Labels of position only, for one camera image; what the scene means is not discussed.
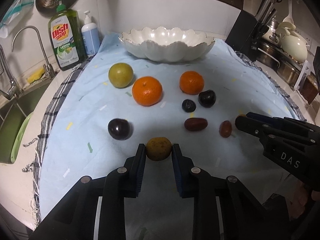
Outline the checkered kitchen towel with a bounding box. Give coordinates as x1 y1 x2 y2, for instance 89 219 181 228
22 51 307 230

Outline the white scalloped ceramic bowl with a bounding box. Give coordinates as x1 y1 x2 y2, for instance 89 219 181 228
119 27 215 63

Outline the white blue pump bottle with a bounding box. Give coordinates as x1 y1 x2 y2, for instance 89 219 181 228
81 10 100 57

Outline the person's right hand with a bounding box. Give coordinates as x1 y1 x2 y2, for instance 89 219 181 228
289 182 309 218

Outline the teal plastic bag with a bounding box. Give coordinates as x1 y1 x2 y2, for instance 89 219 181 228
1 0 35 38

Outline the cream ceramic pot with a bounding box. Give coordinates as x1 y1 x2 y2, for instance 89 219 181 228
275 22 308 63

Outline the green plastic basin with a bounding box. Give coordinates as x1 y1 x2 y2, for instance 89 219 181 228
10 112 33 164

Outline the large dark plum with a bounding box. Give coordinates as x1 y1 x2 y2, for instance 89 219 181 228
108 118 131 140

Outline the chrome main sink tap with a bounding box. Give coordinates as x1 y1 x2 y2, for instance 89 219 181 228
0 45 22 101

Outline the oblong red-brown date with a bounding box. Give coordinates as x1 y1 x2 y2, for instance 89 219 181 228
184 118 208 132

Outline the dark plum near mandarin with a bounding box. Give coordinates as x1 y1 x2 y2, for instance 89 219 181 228
198 89 216 108

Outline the black knife block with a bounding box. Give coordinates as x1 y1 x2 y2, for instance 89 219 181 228
226 0 277 61

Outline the green dish soap bottle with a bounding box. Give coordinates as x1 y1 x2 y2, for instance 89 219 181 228
48 0 87 71

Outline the chrome gooseneck faucet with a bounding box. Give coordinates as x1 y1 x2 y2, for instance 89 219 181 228
11 25 57 79

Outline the large orange mandarin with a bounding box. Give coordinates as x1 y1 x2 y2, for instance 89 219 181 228
132 76 163 107

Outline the smaller orange mandarin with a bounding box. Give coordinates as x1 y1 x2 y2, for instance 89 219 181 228
179 71 204 95

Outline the small red grape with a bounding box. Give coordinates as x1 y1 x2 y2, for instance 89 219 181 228
219 120 232 138

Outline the yellow sponge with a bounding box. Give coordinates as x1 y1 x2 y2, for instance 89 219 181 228
26 67 46 84

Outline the stainless steel pot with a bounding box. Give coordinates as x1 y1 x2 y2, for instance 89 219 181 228
257 18 302 89

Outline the small yellow-brown kumquat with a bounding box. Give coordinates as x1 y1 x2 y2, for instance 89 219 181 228
146 137 172 161

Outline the white ladle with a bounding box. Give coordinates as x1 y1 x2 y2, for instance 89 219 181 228
283 0 294 24

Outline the green round fruit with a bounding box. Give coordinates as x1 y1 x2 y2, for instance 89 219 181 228
108 63 133 88

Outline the light blue cloth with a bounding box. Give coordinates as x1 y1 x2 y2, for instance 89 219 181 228
39 31 301 240

